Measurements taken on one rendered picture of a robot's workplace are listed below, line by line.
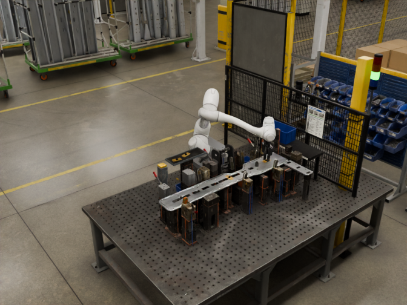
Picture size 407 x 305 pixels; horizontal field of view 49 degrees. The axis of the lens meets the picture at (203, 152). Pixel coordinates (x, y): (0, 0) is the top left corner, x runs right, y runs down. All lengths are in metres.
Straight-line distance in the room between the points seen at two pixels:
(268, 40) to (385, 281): 3.39
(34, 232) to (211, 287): 2.57
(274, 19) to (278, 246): 3.38
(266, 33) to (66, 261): 3.83
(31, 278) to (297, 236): 2.56
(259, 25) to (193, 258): 3.75
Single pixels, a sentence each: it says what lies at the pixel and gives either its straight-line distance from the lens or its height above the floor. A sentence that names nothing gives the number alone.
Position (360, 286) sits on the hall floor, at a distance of 4.63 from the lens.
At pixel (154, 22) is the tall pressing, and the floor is 0.71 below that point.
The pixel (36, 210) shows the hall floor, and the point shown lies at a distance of 5.74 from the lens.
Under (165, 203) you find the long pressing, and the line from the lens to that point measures 3.72.
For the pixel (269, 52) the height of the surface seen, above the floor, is 1.41.
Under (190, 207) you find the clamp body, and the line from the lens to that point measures 3.55.
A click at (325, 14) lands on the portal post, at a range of 8.31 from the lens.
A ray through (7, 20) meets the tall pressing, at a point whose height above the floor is 0.81.
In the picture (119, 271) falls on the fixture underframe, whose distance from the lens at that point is 4.30.
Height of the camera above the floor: 3.09
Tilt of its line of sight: 28 degrees down
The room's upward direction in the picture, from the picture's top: 1 degrees counter-clockwise
